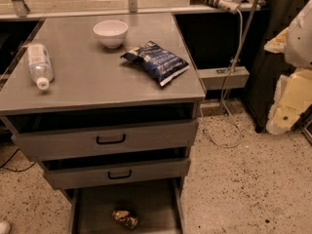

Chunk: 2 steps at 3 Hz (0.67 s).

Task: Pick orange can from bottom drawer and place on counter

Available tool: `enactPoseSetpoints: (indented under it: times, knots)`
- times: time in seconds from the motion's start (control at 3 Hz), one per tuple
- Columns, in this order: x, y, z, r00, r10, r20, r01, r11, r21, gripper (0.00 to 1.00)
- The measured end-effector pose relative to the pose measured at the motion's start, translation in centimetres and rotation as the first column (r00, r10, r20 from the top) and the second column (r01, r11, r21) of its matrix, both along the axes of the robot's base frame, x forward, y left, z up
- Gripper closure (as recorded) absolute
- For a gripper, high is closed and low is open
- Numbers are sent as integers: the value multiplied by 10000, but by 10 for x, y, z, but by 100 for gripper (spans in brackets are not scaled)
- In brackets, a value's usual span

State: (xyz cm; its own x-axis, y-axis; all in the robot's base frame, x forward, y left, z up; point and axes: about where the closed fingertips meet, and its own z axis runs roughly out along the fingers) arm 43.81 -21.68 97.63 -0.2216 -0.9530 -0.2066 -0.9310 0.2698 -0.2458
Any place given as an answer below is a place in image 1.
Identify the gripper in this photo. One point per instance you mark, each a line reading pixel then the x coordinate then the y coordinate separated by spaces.
pixel 299 44

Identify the crushed orange can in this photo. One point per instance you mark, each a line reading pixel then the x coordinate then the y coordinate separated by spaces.
pixel 126 218

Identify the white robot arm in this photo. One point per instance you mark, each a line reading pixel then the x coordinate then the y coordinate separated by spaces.
pixel 302 25

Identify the middle grey drawer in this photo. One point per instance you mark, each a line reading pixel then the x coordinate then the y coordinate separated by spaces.
pixel 117 174

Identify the grey drawer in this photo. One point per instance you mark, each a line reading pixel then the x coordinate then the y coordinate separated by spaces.
pixel 155 204
pixel 106 140
pixel 117 174

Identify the bottom grey drawer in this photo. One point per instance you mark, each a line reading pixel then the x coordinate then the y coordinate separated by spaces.
pixel 155 204

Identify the grey drawer cabinet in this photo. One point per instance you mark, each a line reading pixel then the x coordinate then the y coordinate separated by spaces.
pixel 94 87

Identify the top grey drawer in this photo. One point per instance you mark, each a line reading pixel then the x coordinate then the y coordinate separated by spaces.
pixel 106 140

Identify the dark cabinet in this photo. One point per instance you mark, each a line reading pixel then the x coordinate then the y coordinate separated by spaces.
pixel 265 68

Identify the white plug adapter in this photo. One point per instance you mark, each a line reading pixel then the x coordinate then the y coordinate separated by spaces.
pixel 228 5

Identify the blue chip bag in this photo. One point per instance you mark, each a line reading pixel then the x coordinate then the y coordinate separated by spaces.
pixel 161 64

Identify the white ceramic bowl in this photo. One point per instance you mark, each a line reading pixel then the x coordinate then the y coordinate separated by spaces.
pixel 111 33

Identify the clear plastic water bottle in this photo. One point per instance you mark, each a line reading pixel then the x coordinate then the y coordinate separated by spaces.
pixel 39 66

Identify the white shoe tip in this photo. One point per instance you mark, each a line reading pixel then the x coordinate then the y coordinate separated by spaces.
pixel 5 227

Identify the grey metal bracket box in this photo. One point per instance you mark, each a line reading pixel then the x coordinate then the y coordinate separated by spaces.
pixel 221 78

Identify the metal shelf rail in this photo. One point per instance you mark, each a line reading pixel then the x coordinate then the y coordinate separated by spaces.
pixel 130 7

